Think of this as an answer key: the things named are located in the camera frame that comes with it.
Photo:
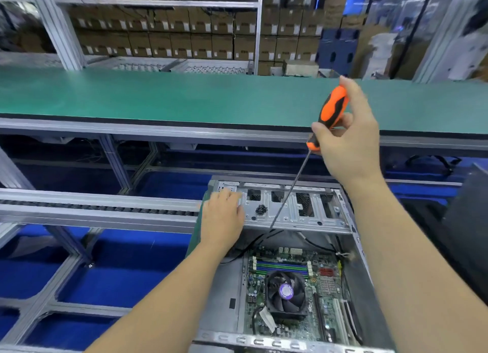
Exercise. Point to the person's right hand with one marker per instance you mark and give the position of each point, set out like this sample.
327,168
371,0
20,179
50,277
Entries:
351,143

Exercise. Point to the person's left hand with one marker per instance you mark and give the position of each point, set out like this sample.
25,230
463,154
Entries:
221,221

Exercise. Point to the grey metal computer case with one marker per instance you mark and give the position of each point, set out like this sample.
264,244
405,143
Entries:
229,288

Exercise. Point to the black CPU cooler fan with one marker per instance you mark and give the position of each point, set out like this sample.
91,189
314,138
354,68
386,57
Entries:
286,294

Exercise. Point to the green motherboard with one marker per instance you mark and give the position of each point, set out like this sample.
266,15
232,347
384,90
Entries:
320,288

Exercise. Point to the person's left forearm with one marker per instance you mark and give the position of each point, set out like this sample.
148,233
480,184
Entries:
160,307

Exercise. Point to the person's right forearm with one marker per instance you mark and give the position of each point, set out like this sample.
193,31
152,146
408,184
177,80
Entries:
415,280

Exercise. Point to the green conveyor belt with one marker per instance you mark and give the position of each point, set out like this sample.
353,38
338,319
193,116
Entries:
152,97

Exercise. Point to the stack of cardboard boxes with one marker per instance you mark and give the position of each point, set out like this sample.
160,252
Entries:
175,32

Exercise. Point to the grey flat metal rail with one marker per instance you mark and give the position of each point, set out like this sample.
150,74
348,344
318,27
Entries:
91,210

